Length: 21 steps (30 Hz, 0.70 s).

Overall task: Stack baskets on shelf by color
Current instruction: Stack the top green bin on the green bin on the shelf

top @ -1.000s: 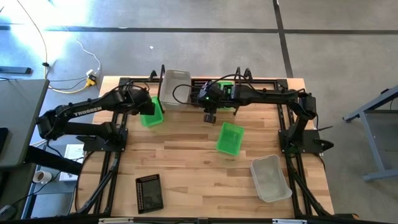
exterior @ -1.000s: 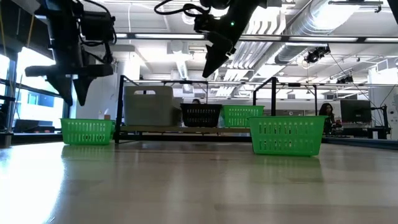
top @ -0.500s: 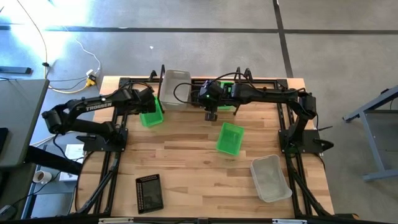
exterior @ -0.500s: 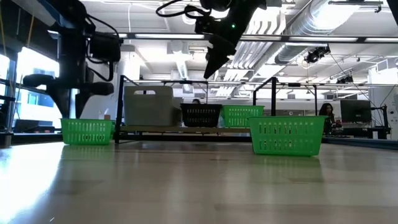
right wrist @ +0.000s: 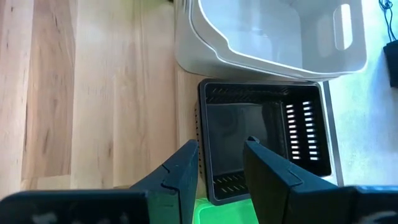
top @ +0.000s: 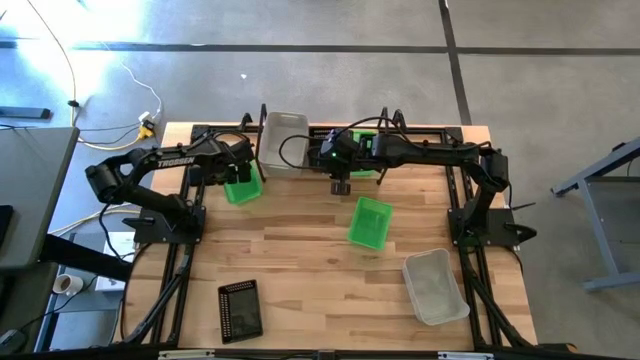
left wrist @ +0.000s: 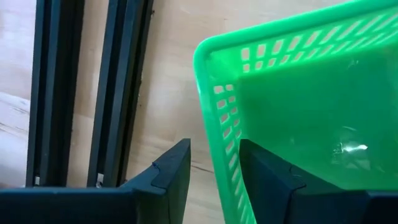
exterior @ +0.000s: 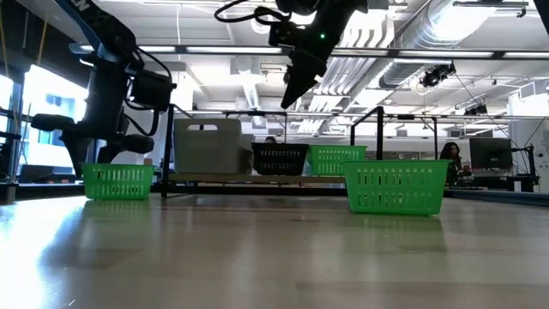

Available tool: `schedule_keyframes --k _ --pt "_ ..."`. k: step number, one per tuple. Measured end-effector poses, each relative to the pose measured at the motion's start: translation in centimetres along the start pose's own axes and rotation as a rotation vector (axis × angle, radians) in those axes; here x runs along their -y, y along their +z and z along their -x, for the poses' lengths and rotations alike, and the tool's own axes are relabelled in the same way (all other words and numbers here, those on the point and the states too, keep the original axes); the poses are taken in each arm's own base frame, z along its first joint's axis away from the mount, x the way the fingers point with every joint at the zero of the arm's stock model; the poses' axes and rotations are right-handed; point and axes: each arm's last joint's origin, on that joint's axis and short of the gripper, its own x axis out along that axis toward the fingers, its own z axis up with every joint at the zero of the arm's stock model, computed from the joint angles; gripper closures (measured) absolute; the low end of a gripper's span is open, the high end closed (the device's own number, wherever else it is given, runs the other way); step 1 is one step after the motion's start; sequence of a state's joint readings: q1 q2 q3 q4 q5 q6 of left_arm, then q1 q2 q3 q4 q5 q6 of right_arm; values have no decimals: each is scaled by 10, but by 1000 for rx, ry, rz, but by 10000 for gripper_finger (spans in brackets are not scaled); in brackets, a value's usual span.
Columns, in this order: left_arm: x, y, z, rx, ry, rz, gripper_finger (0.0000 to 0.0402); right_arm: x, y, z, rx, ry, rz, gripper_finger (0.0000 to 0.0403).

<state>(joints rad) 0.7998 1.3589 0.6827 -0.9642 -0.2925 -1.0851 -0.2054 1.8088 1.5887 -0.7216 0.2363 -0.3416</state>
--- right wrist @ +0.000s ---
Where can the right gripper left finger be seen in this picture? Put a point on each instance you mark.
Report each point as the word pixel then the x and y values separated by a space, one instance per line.
pixel 174 193

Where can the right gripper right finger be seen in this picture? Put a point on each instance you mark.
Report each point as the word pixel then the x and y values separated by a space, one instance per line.
pixel 280 193

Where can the green slotted plastic basket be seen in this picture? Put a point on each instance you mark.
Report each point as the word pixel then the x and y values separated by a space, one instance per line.
pixel 224 214

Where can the black slotted plastic basket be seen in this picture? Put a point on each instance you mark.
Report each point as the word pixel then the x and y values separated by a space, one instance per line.
pixel 236 133

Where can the white plastic storage bin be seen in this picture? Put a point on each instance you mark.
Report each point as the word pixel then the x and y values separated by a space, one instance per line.
pixel 264 31
pixel 192 46

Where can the black box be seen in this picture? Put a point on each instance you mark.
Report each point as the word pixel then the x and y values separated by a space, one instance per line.
pixel 392 65

